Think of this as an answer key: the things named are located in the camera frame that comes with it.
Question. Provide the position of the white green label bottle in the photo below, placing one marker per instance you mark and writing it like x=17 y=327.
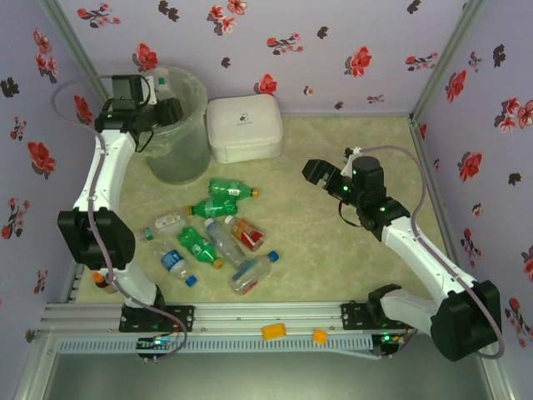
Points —
x=163 y=87

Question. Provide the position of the green plastic bottle orange cap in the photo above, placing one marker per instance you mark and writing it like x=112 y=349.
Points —
x=195 y=243
x=227 y=187
x=214 y=208

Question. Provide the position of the red orange label bottle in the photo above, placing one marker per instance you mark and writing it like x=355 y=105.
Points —
x=247 y=233

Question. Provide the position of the clear bottle green cap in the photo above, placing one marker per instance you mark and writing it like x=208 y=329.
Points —
x=168 y=221

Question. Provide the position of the clear bottle white cap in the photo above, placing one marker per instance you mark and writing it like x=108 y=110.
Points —
x=225 y=243

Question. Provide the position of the clear bottle blue cap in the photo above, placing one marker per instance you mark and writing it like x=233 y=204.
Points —
x=252 y=275

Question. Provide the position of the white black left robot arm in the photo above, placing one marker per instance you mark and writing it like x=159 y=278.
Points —
x=104 y=175

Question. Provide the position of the grey translucent plastic bin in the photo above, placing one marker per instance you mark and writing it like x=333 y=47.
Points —
x=183 y=166

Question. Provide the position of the white square case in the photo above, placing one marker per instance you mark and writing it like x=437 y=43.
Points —
x=243 y=137

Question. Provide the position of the small yellow block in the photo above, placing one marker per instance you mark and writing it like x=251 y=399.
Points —
x=320 y=336

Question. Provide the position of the large yellow block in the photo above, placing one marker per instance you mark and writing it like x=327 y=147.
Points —
x=274 y=331

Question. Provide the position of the right controller circuit board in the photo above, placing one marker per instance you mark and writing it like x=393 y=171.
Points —
x=387 y=339

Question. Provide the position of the controller circuit board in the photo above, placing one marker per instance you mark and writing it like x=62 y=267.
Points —
x=387 y=339
x=154 y=342

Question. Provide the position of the grey metal panel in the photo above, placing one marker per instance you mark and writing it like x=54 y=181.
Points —
x=266 y=379

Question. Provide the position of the left controller circuit board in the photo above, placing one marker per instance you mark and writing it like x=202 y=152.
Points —
x=154 y=342

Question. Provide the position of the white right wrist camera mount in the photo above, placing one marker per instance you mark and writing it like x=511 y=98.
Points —
x=354 y=152

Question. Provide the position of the aluminium side rail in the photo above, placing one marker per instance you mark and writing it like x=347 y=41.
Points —
x=73 y=283
x=420 y=154

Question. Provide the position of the aluminium frame post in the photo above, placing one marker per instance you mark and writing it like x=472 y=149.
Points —
x=449 y=54
x=75 y=46

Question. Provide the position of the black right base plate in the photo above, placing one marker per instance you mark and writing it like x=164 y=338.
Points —
x=354 y=316

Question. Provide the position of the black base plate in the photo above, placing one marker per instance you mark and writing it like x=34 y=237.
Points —
x=354 y=316
x=183 y=318

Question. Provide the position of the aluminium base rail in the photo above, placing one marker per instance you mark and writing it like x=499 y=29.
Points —
x=270 y=312

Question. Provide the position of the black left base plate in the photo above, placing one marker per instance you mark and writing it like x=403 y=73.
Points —
x=183 y=318

